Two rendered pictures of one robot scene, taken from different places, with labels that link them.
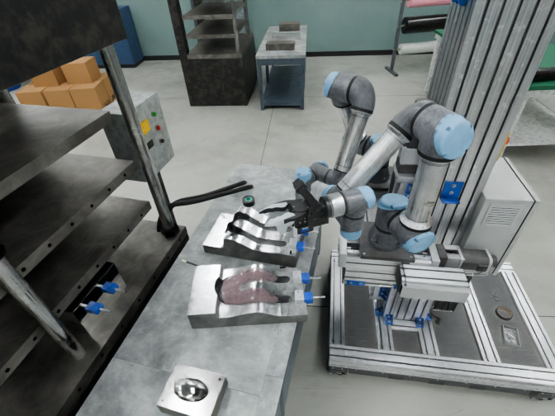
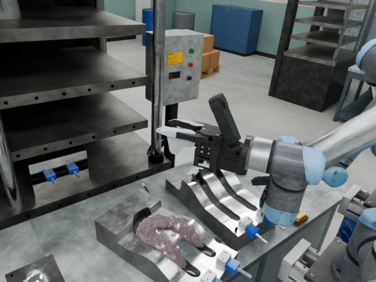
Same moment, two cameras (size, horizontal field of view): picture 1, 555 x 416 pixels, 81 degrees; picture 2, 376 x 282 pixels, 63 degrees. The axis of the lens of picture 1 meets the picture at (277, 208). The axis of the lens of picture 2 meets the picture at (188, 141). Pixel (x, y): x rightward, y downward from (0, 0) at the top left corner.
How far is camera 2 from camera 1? 0.53 m
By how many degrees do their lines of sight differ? 29
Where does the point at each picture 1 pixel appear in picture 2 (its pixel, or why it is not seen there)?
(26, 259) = (11, 96)
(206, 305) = (116, 224)
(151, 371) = (38, 249)
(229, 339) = (113, 271)
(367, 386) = not seen: outside the picture
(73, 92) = not seen: hidden behind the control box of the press
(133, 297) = (84, 188)
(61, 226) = (53, 89)
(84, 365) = (10, 213)
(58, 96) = not seen: hidden behind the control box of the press
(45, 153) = (71, 28)
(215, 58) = (309, 60)
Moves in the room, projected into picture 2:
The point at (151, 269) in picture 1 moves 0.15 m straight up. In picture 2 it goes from (116, 177) to (114, 153)
